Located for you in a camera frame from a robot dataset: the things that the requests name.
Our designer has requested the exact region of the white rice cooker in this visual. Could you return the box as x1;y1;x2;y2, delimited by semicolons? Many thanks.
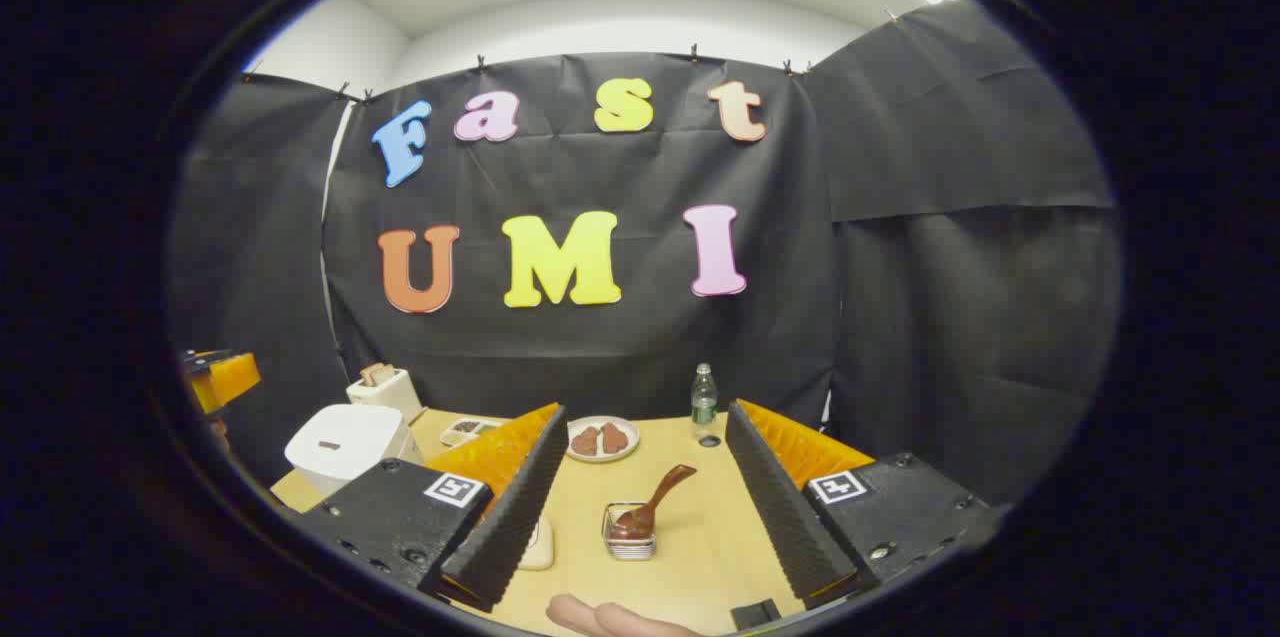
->
285;404;421;498

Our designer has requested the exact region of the white toaster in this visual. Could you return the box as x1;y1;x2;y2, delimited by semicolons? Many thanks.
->
346;367;424;423

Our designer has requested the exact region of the white seasoning dish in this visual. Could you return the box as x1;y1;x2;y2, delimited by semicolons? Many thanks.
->
440;417;504;448

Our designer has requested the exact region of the white round plate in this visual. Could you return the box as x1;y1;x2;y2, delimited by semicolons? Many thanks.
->
566;416;641;463

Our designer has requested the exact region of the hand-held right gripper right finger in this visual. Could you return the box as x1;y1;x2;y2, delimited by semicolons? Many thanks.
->
724;398;1011;610

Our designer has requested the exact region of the brown wooden spoon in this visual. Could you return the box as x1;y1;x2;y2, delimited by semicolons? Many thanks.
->
610;464;698;540

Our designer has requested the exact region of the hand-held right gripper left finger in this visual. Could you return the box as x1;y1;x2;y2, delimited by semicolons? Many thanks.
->
298;403;569;614

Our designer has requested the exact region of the metal wire chopstick holder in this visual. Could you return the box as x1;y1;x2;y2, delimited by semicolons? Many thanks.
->
602;502;658;561

